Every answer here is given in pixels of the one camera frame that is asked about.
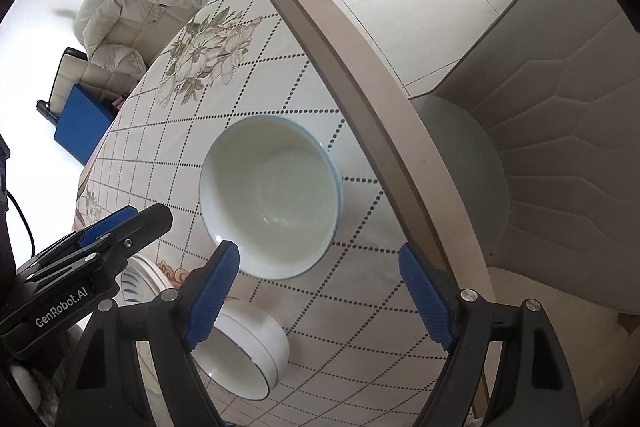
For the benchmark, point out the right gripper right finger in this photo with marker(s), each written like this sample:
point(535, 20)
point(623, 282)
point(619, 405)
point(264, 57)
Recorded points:
point(533, 385)

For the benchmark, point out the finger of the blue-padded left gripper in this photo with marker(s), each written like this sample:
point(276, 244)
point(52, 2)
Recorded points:
point(134, 234)
point(90, 234)

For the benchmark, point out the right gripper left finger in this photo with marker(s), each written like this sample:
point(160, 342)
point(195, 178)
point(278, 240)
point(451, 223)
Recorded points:
point(104, 386)

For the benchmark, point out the white plate blue leaf pattern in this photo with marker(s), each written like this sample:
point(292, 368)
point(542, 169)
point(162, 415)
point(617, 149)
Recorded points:
point(141, 281)

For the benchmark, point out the white bowl dark rim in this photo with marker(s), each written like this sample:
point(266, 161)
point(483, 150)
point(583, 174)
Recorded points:
point(246, 352)

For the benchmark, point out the white bowl blue pattern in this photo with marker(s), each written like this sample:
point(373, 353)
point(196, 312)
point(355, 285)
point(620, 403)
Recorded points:
point(268, 185)

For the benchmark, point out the blue folded mat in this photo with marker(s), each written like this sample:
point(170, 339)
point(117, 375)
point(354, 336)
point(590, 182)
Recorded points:
point(82, 123)

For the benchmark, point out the cream padded chair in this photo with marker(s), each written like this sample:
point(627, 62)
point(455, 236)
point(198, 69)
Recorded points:
point(104, 84)

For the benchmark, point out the patterned tablecloth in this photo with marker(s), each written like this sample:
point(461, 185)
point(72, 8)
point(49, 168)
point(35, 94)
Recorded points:
point(359, 353)

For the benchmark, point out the white puffer jacket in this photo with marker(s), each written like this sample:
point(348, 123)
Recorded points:
point(145, 1)

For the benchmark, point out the grey upholstered chair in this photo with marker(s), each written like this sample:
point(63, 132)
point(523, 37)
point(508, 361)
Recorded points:
point(538, 126)

